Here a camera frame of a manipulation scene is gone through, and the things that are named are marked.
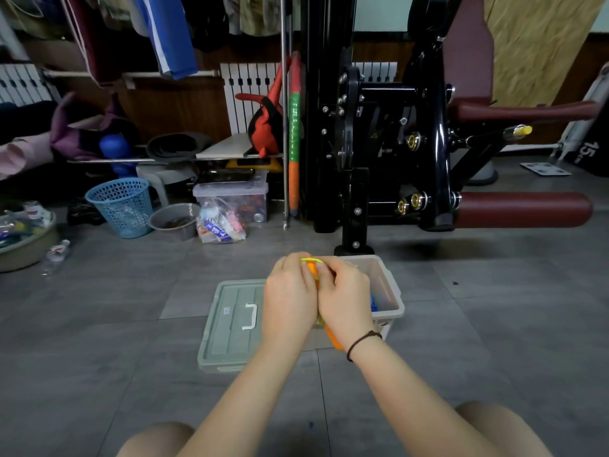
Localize yellow tipped machine handle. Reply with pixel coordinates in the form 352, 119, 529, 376
503, 124, 534, 142

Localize blue hanging garment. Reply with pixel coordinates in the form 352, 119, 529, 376
130, 0, 199, 82

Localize wooden board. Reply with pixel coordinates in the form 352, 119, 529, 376
482, 0, 606, 108

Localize dark wrist band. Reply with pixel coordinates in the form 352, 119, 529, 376
346, 330, 383, 362

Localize black weight plate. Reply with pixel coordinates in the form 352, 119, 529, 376
563, 113, 609, 178

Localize person's left forearm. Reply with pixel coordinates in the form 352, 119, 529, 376
177, 339, 311, 457

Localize clear lidded storage bin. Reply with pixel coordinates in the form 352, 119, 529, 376
192, 168, 270, 229

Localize white card on floor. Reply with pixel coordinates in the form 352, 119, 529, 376
519, 162, 572, 177

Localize maroon padded roller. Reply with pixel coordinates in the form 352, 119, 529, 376
453, 191, 594, 229

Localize white radiator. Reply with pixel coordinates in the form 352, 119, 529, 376
0, 63, 63, 106

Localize clear plastic storage box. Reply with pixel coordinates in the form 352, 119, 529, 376
327, 255, 405, 341

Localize purple cloth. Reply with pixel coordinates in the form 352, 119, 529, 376
49, 92, 140, 162

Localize red green orange stick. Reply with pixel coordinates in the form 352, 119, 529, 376
288, 50, 304, 218

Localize plastic bag of packets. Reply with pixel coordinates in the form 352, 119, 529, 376
195, 199, 247, 244

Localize person's right knee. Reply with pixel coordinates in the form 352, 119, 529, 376
454, 401, 553, 457

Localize grey rolled mat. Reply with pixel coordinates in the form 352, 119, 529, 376
146, 131, 213, 163

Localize blue mesh waste basket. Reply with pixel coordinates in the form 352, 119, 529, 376
85, 178, 154, 240

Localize pink cloth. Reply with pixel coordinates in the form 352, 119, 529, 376
0, 132, 56, 182

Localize person's right forearm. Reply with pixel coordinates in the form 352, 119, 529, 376
347, 334, 498, 457

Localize white metal frame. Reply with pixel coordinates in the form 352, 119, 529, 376
551, 61, 609, 162

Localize white plastic stool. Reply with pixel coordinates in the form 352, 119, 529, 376
135, 162, 199, 208

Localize black gym machine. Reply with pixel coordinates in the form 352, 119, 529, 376
299, 0, 534, 257

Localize maroon seat back pad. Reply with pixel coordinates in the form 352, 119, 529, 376
442, 0, 496, 106

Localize blue ball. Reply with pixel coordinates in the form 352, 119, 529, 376
98, 133, 139, 178

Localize metal pole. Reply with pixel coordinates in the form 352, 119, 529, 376
279, 0, 291, 231

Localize grey storage box lid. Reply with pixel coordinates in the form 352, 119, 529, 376
197, 279, 335, 374

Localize round basin with clutter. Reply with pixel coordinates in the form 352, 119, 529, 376
0, 201, 58, 274

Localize clear water bottle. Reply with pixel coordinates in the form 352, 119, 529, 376
40, 239, 72, 277

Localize white board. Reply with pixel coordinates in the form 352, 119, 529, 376
194, 132, 286, 161

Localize person's left hand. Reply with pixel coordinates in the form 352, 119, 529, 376
262, 252, 319, 348

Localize person's right hand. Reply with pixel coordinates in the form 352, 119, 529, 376
316, 256, 382, 351

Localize person's left knee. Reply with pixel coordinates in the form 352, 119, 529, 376
116, 422, 196, 457

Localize orange toy with yellow band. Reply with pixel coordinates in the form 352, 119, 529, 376
300, 257, 344, 352

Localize grey bowl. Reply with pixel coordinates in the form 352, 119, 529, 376
147, 203, 201, 242

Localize person's knee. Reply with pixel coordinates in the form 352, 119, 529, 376
454, 401, 553, 457
116, 422, 196, 457

